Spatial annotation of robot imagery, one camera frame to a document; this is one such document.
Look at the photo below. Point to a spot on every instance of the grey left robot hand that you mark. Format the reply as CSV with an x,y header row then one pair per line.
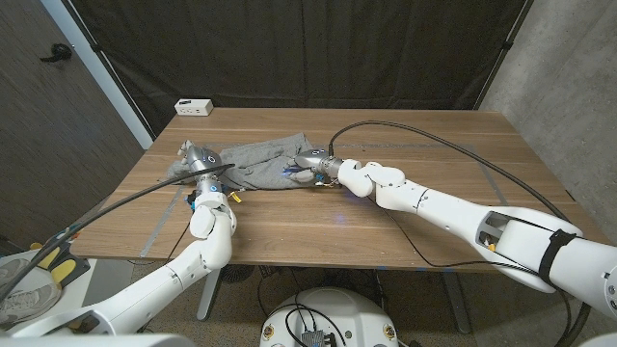
x,y
205,161

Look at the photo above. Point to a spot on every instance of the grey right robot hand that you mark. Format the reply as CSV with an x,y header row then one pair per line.
x,y
318,166

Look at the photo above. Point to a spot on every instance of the grey shorts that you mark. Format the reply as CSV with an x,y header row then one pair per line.
x,y
260,164

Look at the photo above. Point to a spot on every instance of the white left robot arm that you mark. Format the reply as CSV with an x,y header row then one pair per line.
x,y
212,241

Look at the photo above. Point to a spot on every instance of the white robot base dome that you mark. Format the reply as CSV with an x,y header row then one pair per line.
x,y
332,313

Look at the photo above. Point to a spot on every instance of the white power strip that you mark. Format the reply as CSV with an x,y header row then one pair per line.
x,y
194,107

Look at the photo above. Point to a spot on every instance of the round black floor fan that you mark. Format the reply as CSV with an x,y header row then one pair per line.
x,y
241,273

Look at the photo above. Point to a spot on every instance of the black backdrop curtain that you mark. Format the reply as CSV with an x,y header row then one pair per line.
x,y
308,48

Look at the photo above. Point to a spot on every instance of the white table leg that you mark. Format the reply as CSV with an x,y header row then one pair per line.
x,y
207,299

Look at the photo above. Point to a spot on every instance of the black backdrop stand pole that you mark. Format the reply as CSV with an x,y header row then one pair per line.
x,y
507,45
99,49

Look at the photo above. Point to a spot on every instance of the black box on base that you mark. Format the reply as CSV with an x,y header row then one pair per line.
x,y
318,338

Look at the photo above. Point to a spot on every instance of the yellow and black pedal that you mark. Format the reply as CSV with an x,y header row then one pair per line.
x,y
65,270

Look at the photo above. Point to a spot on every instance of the dark wooden door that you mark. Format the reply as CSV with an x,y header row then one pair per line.
x,y
29,106

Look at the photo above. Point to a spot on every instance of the grey table leg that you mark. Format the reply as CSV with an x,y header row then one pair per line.
x,y
458,303

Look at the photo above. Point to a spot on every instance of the white robot torso edge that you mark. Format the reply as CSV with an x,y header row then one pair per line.
x,y
96,341

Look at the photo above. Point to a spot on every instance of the grey sneaker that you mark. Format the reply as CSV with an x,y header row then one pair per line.
x,y
24,303
9,267

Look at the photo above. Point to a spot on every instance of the white door frame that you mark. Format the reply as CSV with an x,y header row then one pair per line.
x,y
99,72

